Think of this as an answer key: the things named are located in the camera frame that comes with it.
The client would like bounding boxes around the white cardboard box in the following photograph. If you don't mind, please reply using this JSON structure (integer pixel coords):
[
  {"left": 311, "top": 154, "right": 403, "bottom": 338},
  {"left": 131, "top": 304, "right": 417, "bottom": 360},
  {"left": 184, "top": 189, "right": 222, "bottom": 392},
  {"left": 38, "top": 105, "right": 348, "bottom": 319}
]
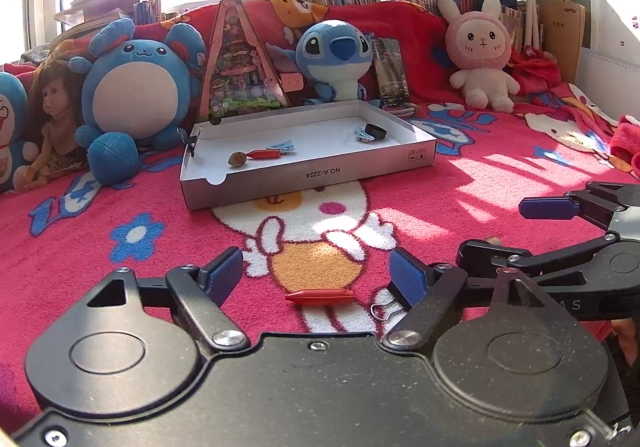
[{"left": 180, "top": 99, "right": 437, "bottom": 212}]

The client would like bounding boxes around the pink triangular display house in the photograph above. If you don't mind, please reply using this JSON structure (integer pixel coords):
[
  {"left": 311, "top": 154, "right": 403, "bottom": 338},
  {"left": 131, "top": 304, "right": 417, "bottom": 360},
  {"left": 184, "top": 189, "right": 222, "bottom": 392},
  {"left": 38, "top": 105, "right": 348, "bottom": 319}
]
[{"left": 196, "top": 0, "right": 303, "bottom": 124}]

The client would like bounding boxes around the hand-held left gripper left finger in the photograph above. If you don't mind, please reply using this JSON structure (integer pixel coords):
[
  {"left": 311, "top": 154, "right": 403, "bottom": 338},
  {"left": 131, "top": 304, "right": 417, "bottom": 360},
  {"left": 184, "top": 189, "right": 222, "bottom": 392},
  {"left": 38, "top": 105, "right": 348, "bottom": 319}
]
[{"left": 65, "top": 247, "right": 251, "bottom": 353}]

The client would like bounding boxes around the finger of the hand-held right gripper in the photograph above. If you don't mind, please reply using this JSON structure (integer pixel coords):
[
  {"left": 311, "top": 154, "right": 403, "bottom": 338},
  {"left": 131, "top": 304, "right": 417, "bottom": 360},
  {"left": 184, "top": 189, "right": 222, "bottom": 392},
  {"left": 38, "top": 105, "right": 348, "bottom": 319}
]
[
  {"left": 519, "top": 181, "right": 640, "bottom": 230},
  {"left": 456, "top": 234, "right": 621, "bottom": 278}
]

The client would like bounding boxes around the red towel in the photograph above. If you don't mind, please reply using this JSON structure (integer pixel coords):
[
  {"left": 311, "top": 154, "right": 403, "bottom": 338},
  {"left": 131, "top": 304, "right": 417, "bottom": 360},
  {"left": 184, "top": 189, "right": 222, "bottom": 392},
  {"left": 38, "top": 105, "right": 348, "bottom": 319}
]
[{"left": 607, "top": 114, "right": 640, "bottom": 178}]

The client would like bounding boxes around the stack of books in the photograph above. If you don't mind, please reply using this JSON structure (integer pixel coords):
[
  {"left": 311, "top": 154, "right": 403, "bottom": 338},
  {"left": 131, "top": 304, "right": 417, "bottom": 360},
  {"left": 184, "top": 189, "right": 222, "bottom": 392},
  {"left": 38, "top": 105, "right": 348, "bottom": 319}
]
[{"left": 54, "top": 0, "right": 163, "bottom": 32}]

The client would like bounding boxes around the blue robot cat plush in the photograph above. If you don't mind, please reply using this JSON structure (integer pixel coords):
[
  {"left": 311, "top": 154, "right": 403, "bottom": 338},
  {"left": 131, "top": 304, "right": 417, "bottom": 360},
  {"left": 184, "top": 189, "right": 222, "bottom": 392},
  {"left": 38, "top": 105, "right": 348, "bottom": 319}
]
[{"left": 0, "top": 72, "right": 31, "bottom": 194}]

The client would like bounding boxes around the red printed blanket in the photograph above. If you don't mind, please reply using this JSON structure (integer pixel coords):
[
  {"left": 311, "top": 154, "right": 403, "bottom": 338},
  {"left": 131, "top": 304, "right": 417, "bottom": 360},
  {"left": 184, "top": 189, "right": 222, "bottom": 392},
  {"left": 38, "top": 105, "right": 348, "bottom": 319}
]
[{"left": 0, "top": 0, "right": 640, "bottom": 368}]

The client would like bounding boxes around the red crumpled cloth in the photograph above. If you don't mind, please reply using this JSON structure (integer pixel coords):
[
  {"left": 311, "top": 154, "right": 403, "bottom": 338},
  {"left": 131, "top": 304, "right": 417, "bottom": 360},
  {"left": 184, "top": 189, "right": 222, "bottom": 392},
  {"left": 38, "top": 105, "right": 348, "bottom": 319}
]
[{"left": 510, "top": 47, "right": 561, "bottom": 100}]

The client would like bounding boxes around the round blue mouse plush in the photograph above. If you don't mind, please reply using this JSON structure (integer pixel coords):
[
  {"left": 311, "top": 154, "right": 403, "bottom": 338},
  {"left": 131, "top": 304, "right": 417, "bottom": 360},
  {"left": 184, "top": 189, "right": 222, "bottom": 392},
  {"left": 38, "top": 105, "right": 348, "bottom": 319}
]
[{"left": 69, "top": 18, "right": 207, "bottom": 186}]

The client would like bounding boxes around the brown haired doll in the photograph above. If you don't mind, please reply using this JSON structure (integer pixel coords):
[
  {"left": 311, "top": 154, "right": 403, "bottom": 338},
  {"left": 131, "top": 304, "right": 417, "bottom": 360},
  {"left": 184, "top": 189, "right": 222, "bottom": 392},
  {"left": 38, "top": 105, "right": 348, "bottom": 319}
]
[{"left": 12, "top": 52, "right": 91, "bottom": 190}]

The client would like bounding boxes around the pink bunny plush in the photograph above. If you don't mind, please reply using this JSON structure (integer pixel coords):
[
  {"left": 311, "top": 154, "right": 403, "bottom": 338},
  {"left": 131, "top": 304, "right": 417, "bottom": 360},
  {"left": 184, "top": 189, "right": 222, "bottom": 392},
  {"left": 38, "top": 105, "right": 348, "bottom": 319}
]
[{"left": 437, "top": 0, "right": 521, "bottom": 114}]

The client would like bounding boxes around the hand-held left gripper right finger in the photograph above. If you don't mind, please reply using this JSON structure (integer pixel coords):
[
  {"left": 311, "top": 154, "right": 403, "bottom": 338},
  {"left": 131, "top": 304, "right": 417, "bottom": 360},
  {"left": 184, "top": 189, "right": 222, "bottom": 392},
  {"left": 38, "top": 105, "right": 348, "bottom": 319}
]
[{"left": 382, "top": 248, "right": 576, "bottom": 350}]

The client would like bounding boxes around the black smartphone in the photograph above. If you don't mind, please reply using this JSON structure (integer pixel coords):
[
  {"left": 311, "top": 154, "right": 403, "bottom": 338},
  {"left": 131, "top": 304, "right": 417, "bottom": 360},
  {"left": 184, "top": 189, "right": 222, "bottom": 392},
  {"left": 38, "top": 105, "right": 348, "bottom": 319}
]
[{"left": 370, "top": 38, "right": 412, "bottom": 110}]

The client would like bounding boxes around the blue alien plush toy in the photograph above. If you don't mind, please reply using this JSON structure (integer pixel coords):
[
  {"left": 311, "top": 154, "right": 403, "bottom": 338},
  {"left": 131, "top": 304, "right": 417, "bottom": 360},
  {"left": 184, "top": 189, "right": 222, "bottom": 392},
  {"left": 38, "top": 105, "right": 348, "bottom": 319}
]
[{"left": 265, "top": 19, "right": 382, "bottom": 105}]

